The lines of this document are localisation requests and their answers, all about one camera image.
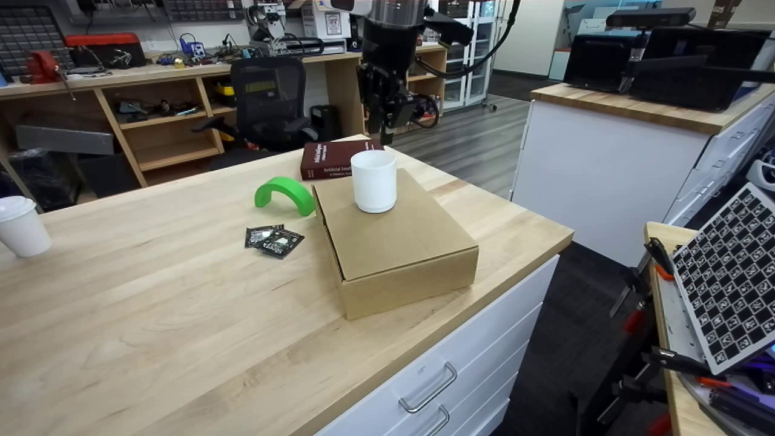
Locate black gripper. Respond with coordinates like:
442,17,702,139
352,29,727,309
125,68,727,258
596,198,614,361
355,26,423,148

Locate black coiled cable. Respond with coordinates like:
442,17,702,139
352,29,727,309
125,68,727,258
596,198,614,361
414,91,442,132

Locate black office chair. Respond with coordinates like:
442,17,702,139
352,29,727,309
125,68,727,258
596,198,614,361
199,54,321,157

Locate black white checkerboard panel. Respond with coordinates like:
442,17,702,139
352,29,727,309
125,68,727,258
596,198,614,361
669,179,775,379

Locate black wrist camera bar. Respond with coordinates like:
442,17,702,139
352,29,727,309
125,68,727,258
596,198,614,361
418,14,477,48

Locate white glass door cabinet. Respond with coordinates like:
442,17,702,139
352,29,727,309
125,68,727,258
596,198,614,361
437,0,504,112

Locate white drawer cabinet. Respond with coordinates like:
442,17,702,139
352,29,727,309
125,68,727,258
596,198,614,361
314,254,561,436

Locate black red clamp tool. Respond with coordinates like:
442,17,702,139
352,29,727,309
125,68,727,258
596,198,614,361
642,235,678,283

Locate black stereo camera bar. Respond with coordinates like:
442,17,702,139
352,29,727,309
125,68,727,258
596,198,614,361
603,6,699,31

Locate wooden workbench with shelves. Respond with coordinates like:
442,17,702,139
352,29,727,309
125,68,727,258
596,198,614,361
0,41,449,190

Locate dark red hardcover book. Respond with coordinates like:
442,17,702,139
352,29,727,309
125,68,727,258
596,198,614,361
298,139,388,181

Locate long silver drawer handle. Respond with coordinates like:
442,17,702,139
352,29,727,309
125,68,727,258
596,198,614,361
394,361,459,416

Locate white coffee mug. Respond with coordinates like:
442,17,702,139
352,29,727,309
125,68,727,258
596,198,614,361
349,148,400,219

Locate blue bench item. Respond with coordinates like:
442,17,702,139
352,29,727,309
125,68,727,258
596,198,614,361
176,31,208,64

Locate black robot wrist cable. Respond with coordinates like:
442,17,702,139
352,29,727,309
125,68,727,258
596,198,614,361
434,0,523,81

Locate black computer monitor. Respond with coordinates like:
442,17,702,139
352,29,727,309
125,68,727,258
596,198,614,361
561,31,638,94

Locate green plastic arch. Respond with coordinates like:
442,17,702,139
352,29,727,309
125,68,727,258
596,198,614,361
252,174,317,221

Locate white plastic device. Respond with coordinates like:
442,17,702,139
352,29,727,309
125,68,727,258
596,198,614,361
742,157,775,195

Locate black foil packet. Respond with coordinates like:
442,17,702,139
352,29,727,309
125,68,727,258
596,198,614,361
242,224,288,252
253,225,308,261

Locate white counter cabinet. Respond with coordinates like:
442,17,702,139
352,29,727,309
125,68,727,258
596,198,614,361
509,81,775,272

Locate black bag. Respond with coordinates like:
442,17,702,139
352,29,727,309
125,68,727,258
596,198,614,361
6,148,87,214

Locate red bench tool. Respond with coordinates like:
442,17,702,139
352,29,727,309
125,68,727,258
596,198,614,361
23,48,64,88

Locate short silver drawer handle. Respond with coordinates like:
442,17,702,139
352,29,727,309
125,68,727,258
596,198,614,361
412,404,454,436

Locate brown cardboard box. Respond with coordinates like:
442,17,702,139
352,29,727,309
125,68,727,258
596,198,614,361
309,168,481,326

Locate grey flat panel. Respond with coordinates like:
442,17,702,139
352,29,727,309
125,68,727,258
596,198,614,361
10,125,119,157

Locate black equipment case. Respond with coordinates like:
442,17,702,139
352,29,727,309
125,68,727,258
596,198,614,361
627,24,775,114

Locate black wall bin rack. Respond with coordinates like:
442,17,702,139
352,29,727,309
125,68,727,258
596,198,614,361
0,6,72,83

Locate black pen tool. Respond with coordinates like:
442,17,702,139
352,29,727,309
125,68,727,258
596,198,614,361
642,347,716,379

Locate white paper cup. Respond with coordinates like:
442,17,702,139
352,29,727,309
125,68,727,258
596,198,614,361
0,195,53,261

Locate red toolbox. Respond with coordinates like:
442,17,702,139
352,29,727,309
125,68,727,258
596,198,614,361
59,29,153,74

